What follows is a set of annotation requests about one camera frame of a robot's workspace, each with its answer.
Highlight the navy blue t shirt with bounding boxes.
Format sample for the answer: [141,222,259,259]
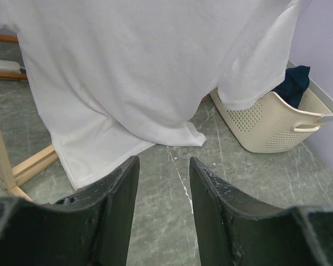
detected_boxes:
[273,65,311,109]

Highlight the white t shirt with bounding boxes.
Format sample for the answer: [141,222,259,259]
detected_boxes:
[0,1,301,190]

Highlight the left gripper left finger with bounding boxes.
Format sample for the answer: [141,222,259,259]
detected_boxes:
[0,156,140,265]

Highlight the wooden shoe shelf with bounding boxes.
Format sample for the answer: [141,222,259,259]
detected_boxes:
[0,32,28,80]

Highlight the wooden clothes rack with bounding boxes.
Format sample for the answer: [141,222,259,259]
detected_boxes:
[0,91,59,202]

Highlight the cream laundry basket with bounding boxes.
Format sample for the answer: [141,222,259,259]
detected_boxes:
[210,77,333,154]

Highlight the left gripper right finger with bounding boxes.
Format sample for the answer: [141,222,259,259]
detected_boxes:
[189,157,333,265]

